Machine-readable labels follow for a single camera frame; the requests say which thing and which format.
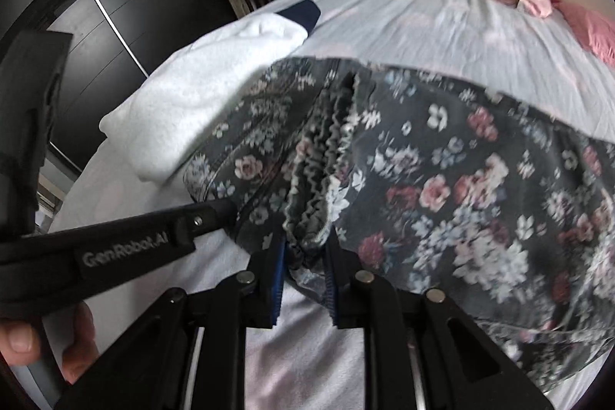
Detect dark floral pants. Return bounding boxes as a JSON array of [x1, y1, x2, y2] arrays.
[[183, 55, 615, 394]]

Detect person's left hand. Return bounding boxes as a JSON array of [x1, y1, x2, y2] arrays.
[[0, 300, 99, 384]]

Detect bed with pale dotted sheet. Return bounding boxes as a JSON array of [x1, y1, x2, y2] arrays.
[[41, 0, 615, 410]]

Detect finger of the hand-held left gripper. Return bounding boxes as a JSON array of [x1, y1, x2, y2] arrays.
[[177, 198, 238, 248]]

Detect white sweater with navy cuff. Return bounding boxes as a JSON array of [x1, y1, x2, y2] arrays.
[[98, 0, 322, 183]]

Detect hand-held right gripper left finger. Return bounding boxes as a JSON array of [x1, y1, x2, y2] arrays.
[[55, 239, 289, 410]]

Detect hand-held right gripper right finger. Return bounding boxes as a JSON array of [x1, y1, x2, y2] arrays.
[[324, 242, 553, 410]]

